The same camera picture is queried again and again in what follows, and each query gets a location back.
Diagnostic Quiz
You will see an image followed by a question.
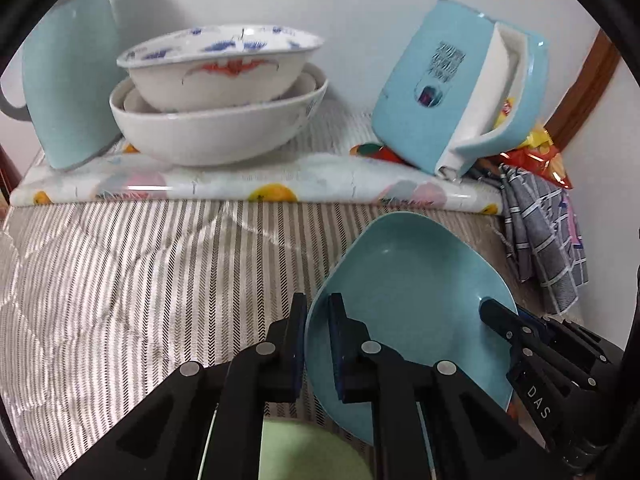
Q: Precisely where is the fruit printed table mat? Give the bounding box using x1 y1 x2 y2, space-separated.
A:
10 142 503 217

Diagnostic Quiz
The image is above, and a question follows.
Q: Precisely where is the grey checked cloth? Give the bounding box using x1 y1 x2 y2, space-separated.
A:
470 162 591 316

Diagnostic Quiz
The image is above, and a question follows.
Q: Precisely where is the yellow snack bag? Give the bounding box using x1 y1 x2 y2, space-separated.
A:
500 97 555 155

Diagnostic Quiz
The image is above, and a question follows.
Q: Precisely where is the red snack bag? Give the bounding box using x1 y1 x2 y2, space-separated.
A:
482 145 574 191

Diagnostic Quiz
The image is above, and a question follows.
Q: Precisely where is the light blue electric kettle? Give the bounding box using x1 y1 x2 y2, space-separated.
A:
370 0 549 180

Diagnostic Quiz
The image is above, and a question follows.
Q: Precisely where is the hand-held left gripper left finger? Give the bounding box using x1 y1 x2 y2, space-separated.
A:
60 292 308 480

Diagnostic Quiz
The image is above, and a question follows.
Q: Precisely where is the light blue plate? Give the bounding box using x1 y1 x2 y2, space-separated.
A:
304 211 518 448

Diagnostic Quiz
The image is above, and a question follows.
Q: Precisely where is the light green plate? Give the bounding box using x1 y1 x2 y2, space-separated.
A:
199 410 375 480

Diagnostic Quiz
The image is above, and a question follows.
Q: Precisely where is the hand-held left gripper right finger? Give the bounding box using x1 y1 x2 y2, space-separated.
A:
327 293 588 480

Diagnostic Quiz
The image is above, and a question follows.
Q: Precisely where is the blue and red patterned bowl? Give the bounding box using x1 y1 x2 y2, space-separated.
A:
116 24 325 113

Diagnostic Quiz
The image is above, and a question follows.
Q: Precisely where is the light blue thermos jug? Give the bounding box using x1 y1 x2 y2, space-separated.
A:
0 0 126 171

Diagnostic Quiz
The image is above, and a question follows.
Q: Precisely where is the small white bowl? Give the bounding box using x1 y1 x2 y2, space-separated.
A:
122 71 319 114

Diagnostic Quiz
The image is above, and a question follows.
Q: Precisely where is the brown wooden frame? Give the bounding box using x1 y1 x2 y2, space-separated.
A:
542 27 623 153

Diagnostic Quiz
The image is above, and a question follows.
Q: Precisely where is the large white bowl grey print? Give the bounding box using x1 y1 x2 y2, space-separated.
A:
109 62 328 167

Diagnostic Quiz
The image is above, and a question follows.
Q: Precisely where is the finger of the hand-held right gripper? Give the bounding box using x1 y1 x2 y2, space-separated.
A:
479 298 535 357

